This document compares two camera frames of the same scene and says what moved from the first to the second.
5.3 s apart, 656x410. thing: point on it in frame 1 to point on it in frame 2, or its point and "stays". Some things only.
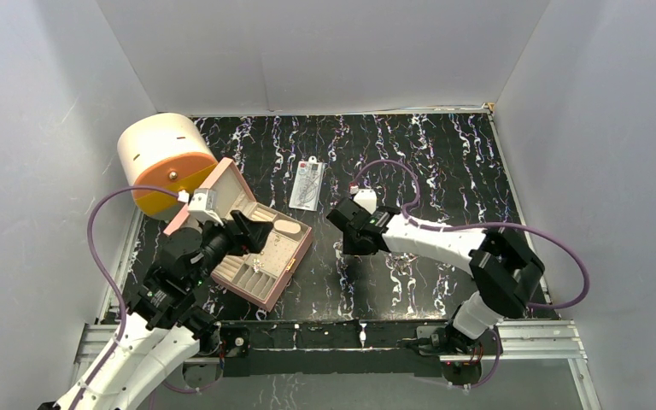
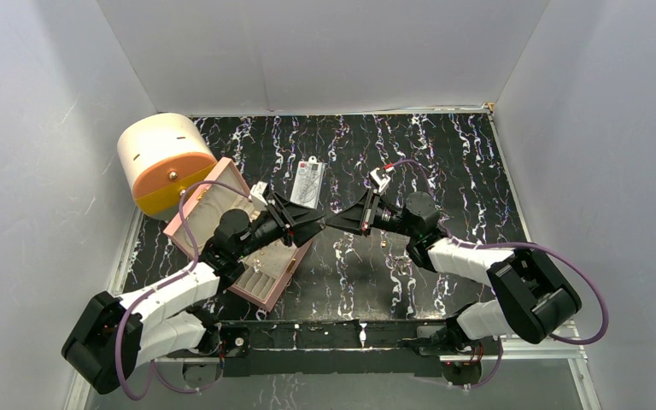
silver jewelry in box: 256,265 stays
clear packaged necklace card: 307,183 stays
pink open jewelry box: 258,278 stays
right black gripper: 348,248 to 360,217
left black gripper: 243,232 to 293,220
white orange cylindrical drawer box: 166,151 stays
